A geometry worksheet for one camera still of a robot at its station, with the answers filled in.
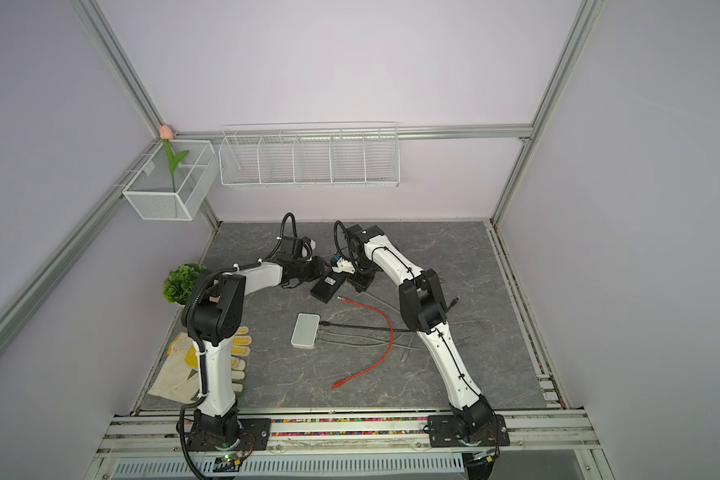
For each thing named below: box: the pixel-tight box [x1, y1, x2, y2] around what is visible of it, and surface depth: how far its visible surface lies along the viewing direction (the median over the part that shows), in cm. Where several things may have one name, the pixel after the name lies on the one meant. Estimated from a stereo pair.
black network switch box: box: [310, 270, 349, 304], surface depth 101 cm
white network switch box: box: [291, 312, 320, 349], surface depth 91 cm
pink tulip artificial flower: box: [159, 124, 190, 193], surface depth 92 cm
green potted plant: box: [162, 263, 207, 307], surface depth 86 cm
